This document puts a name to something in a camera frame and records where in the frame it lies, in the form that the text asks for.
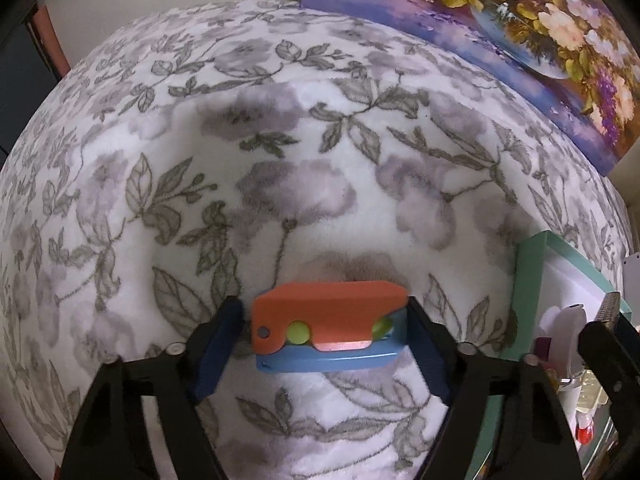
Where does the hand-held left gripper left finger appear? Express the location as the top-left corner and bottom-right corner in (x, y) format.
(62, 296), (244, 480)

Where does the small red bottle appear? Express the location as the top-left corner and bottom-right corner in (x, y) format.
(575, 412), (598, 445)

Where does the floral painting canvas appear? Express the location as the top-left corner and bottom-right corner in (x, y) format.
(301, 0), (640, 177)

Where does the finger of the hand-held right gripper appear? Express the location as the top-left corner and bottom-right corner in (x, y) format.
(577, 312), (640, 441)

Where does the teal shallow tray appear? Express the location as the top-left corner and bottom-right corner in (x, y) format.
(467, 230), (633, 480)

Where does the grey floral blanket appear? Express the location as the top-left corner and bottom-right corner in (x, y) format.
(0, 0), (636, 480)

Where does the gold patterned bar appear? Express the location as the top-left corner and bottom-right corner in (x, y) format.
(597, 292), (632, 326)

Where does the dark cabinet with wooden edge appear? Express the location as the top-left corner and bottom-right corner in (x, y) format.
(0, 5), (71, 161)

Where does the white charger cube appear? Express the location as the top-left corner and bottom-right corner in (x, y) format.
(542, 305), (587, 381)

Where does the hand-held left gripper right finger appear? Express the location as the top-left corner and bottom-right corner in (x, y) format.
(406, 296), (583, 480)

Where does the orange and blue toy knife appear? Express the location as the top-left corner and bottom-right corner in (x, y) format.
(251, 281), (408, 373)

